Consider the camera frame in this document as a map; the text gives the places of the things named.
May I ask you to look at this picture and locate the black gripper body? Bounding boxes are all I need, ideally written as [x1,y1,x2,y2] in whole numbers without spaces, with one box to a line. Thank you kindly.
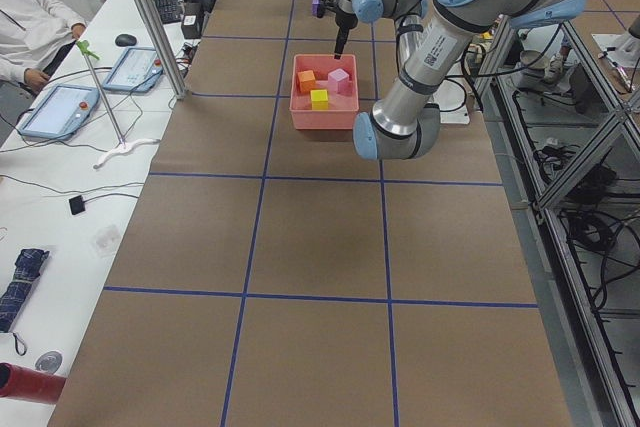
[335,9,357,30]

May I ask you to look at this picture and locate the purple foam block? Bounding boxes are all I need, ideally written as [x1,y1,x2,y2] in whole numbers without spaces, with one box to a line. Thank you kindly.
[311,0,323,18]

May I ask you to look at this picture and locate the pink foam block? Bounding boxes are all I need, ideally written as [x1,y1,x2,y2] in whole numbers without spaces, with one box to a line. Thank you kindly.
[327,68,350,95]

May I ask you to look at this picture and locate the orange foam block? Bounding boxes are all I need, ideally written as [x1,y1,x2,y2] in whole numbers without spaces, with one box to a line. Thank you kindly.
[296,70,317,94]

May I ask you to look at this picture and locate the yellow foam block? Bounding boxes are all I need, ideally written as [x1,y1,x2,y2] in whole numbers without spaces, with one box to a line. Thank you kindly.
[310,89,329,111]

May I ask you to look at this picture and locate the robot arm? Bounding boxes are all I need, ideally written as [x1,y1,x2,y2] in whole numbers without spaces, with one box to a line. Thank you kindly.
[336,0,586,160]

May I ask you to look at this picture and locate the pink plastic bin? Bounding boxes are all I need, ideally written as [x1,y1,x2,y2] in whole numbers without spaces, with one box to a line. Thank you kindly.
[289,54,359,130]

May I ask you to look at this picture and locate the black box with label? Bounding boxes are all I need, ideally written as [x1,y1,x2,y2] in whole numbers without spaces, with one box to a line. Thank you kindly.
[181,3,204,40]

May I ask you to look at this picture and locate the black keyboard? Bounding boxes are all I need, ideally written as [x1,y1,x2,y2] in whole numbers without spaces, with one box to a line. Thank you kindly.
[153,0,181,24]

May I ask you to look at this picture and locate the far teach pendant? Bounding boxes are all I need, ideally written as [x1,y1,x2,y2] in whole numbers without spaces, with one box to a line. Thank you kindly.
[102,47,163,93]

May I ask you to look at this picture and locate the teach pendant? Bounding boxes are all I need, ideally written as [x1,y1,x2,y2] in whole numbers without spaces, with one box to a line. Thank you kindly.
[102,47,163,93]
[17,84,99,140]

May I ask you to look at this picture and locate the black computer mouse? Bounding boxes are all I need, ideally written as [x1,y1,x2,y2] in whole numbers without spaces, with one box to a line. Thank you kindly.
[114,34,138,47]

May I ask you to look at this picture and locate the metal rod with hook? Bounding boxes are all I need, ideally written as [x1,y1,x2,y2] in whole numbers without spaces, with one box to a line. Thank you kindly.
[76,40,160,170]

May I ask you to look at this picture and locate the near teach pendant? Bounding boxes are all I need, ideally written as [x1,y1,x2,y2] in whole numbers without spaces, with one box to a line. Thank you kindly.
[17,84,99,140]

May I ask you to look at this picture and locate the seated person in white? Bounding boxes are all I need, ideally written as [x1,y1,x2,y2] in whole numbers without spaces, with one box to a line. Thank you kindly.
[1,0,87,94]

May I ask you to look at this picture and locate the small black square device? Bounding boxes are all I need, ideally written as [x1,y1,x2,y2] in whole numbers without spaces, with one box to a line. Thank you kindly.
[68,195,86,216]

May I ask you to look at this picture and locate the folded blue umbrella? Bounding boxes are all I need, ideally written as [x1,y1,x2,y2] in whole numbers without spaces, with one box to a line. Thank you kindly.
[1,248,50,356]

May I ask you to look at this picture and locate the round metal lid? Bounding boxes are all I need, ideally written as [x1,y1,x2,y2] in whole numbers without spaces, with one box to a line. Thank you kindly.
[35,351,63,374]

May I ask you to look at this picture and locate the red cylinder bottle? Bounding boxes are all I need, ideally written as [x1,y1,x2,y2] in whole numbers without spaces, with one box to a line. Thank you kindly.
[1,362,66,404]

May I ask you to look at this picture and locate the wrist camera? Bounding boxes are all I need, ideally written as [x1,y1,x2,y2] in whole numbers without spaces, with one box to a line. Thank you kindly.
[320,0,337,18]

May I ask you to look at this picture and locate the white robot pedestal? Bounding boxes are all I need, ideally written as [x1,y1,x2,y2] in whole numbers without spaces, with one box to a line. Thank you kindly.
[433,78,474,126]

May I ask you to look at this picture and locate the aluminium frame post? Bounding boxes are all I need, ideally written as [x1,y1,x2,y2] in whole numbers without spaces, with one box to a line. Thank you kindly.
[134,0,186,100]

